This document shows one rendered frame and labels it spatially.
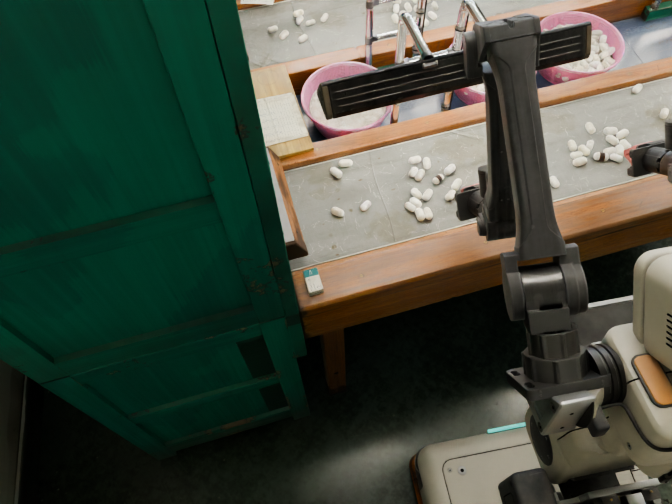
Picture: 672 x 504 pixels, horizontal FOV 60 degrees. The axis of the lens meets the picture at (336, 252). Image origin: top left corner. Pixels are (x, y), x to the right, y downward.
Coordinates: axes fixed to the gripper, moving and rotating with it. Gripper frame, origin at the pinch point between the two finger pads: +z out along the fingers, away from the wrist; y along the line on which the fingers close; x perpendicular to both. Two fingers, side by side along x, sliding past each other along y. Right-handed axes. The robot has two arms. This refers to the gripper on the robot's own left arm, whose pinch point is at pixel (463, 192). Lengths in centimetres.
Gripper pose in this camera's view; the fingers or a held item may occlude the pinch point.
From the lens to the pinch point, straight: 141.4
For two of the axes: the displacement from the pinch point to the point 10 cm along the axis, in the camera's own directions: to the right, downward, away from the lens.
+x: 2.1, 9.1, 3.7
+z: -2.0, -3.3, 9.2
